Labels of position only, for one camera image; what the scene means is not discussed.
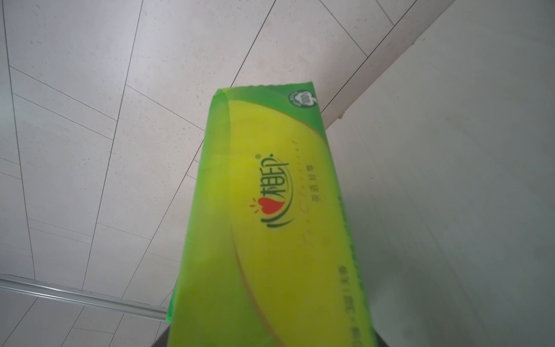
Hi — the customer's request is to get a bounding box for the green tissue pack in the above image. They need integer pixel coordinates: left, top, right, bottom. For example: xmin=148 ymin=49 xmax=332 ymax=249
xmin=168 ymin=82 xmax=377 ymax=346

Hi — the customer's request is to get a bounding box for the white two-tier shelf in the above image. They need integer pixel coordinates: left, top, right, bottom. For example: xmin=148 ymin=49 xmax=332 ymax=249
xmin=328 ymin=1 xmax=554 ymax=346

